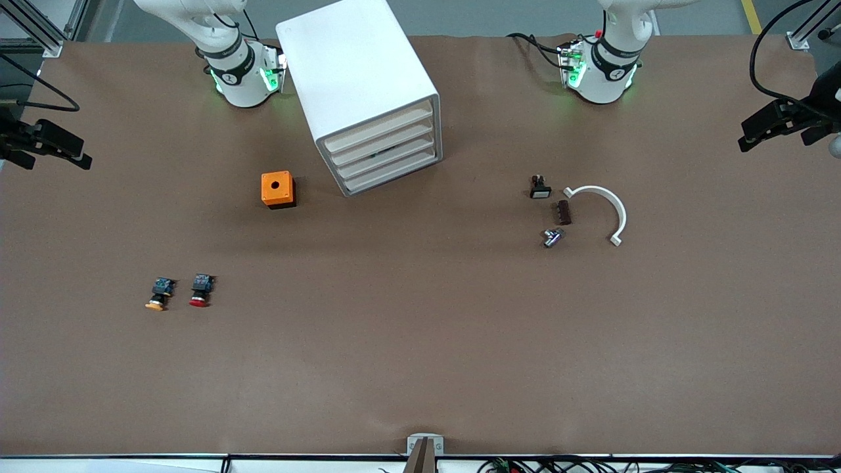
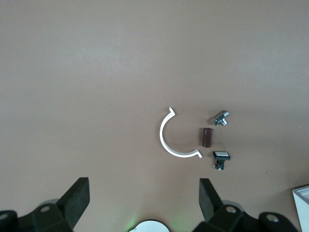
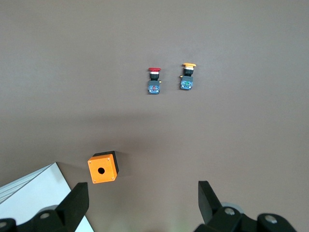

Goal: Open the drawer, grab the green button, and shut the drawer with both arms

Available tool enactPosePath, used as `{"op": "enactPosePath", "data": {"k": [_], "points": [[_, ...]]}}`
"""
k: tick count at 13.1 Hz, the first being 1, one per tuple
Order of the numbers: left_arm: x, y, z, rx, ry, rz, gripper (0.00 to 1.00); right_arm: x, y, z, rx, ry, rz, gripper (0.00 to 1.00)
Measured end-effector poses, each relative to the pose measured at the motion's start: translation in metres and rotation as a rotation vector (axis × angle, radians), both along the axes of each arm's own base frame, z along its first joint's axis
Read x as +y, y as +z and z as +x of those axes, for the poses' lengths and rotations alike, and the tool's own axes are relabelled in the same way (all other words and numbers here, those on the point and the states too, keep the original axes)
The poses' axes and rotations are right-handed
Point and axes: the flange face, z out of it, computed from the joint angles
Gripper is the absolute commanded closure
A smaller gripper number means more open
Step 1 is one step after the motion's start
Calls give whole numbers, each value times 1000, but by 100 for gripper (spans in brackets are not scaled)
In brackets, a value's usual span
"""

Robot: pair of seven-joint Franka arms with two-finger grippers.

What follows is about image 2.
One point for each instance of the small black switch module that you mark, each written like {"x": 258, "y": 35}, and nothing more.
{"x": 221, "y": 155}

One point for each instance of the white curved plastic bracket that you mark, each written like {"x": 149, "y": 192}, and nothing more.
{"x": 161, "y": 134}

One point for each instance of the white compartment tray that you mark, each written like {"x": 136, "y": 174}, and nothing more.
{"x": 303, "y": 207}

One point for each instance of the dark brown terminal block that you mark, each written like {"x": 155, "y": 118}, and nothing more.
{"x": 207, "y": 137}

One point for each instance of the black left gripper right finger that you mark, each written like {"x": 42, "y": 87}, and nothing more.
{"x": 212, "y": 203}

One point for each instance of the chrome metal fitting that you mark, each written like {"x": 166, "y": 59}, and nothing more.
{"x": 223, "y": 117}

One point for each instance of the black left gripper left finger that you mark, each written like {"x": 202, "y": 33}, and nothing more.
{"x": 72, "y": 200}

